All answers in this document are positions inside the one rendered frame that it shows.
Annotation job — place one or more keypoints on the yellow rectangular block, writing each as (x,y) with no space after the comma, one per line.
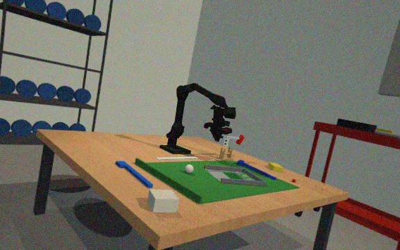
(275,167)

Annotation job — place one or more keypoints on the white golf ball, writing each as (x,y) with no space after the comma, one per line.
(189,168)

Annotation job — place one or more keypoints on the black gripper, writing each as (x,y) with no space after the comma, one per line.
(216,128)

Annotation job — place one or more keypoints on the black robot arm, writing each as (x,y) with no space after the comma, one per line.
(182,94)

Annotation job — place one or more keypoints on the beige cube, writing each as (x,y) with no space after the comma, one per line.
(161,201)

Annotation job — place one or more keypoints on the green flat mat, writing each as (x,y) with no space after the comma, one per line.
(212,190)

